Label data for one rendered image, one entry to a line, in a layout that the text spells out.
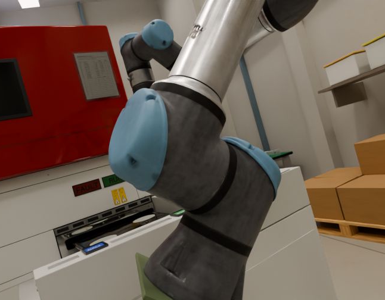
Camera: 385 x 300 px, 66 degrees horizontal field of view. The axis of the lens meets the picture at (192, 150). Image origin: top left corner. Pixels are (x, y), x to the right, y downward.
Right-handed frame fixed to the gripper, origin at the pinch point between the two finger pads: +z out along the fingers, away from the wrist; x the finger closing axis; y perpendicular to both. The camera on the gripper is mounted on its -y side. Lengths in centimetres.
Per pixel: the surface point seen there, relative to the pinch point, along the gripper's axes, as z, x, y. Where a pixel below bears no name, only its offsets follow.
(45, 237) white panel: 20, 33, 58
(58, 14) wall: -520, -199, 852
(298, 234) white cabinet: 41, -40, -4
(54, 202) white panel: 8, 27, 58
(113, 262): 23.2, 23.6, -4.0
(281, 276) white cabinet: 50, -26, -4
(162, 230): 20.7, 9.3, -4.0
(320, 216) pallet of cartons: 99, -199, 113
